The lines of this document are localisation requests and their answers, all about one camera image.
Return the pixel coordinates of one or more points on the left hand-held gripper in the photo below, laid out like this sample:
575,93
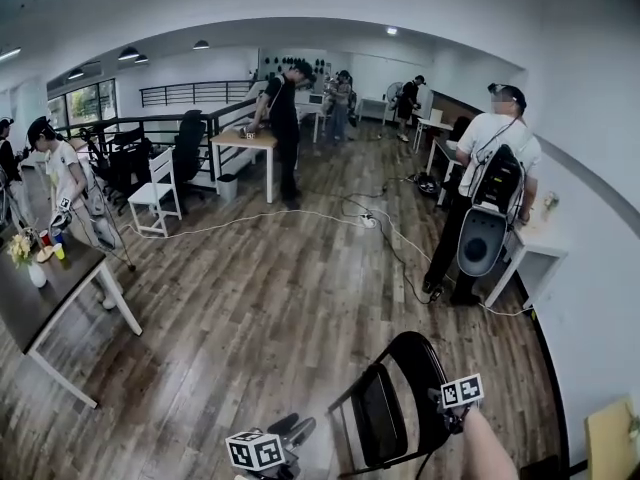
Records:
255,450

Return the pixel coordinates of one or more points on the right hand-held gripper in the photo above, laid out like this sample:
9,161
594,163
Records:
462,390

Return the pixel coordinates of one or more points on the black folding chair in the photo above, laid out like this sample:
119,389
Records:
380,418

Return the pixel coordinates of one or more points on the person's right forearm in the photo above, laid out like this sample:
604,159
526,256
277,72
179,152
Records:
487,448

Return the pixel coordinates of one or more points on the white wooden chair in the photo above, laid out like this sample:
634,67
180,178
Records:
155,195

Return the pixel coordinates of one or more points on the black office chair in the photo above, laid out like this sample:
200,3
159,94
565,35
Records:
190,143
127,158

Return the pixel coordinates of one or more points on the black box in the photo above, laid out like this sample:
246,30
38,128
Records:
540,468

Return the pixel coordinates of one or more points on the white and black backpack unit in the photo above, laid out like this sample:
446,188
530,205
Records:
482,238

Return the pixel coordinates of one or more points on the white side table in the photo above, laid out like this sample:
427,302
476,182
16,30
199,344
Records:
540,248

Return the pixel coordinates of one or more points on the small pale flower sprig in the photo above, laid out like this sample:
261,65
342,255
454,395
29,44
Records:
635,425

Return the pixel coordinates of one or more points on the white power strip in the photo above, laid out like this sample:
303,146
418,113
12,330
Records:
368,221

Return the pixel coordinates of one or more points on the small vase with flower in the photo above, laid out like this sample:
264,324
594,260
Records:
550,203

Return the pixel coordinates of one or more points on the black round floor item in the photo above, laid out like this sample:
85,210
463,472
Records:
428,184

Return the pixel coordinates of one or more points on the white waste bin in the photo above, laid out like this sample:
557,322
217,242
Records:
227,188

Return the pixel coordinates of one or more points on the small white table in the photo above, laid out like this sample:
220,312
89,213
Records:
432,124
372,103

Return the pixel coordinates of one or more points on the dark-top table with white legs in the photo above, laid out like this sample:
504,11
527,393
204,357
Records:
40,298

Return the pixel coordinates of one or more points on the wooden-top table with white legs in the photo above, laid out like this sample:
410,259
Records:
245,142

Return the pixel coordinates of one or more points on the yellow cup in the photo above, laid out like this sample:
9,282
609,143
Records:
59,251

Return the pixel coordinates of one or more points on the white vase with yellow flowers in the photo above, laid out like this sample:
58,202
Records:
35,273

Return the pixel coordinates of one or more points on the blue cup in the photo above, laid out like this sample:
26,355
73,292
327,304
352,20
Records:
58,238

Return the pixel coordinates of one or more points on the wooden bowl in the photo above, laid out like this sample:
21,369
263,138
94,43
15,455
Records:
45,255

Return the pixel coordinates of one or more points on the grey standing fan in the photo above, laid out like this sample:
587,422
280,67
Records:
394,93

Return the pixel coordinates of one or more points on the red cup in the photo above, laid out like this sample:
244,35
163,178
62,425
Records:
44,238

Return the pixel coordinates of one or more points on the black metal railing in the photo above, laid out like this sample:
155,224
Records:
195,93

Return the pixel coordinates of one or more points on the glass window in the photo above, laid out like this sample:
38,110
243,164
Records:
82,103

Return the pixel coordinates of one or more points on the black pendant lamp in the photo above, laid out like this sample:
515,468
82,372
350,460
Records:
75,74
128,54
201,45
142,59

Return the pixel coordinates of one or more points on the ceiling tube light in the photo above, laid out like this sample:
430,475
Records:
10,54

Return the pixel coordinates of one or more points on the wooden wall board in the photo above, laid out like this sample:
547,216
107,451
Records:
610,443

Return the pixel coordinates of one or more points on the row of black wall items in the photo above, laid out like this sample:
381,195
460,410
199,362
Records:
295,63

